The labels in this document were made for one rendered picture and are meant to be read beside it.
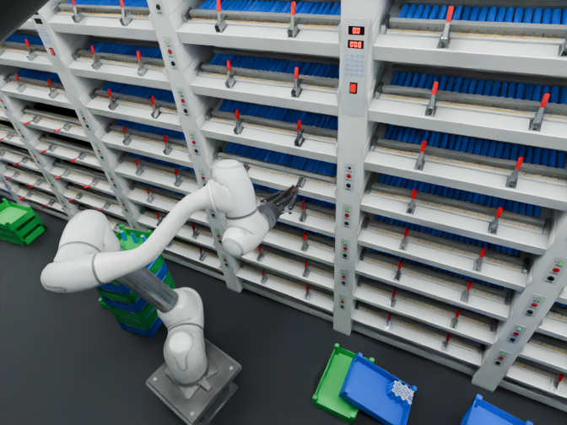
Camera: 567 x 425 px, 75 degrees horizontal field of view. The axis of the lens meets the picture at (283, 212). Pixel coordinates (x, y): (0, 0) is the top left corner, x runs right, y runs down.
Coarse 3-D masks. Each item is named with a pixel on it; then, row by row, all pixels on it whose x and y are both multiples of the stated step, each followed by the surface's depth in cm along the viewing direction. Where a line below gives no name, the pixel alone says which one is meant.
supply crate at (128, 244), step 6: (120, 228) 196; (120, 234) 198; (126, 234) 200; (138, 234) 197; (144, 234) 196; (150, 234) 191; (120, 240) 198; (126, 240) 198; (132, 240) 198; (138, 240) 197; (126, 246) 194; (132, 246) 194; (138, 246) 194; (120, 282) 175
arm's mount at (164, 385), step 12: (216, 360) 170; (228, 360) 170; (156, 372) 166; (228, 372) 166; (156, 384) 163; (168, 384) 163; (216, 384) 162; (168, 396) 159; (180, 396) 159; (192, 396) 159; (204, 396) 158; (216, 396) 160; (180, 408) 155; (192, 408) 155; (204, 408) 155; (192, 420) 152
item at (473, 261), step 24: (384, 216) 152; (360, 240) 151; (384, 240) 148; (408, 240) 145; (432, 240) 142; (456, 240) 140; (480, 240) 138; (432, 264) 142; (456, 264) 137; (480, 264) 135; (504, 264) 133; (528, 264) 129
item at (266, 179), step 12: (216, 144) 166; (228, 144) 170; (216, 156) 165; (252, 168) 160; (252, 180) 159; (264, 180) 155; (276, 180) 153; (288, 180) 152; (336, 180) 143; (300, 192) 150; (312, 192) 146; (324, 192) 145; (336, 192) 140
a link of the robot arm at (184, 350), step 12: (168, 336) 152; (180, 336) 149; (192, 336) 150; (168, 348) 147; (180, 348) 146; (192, 348) 148; (204, 348) 160; (168, 360) 147; (180, 360) 146; (192, 360) 148; (204, 360) 156; (180, 372) 149; (192, 372) 151; (204, 372) 160
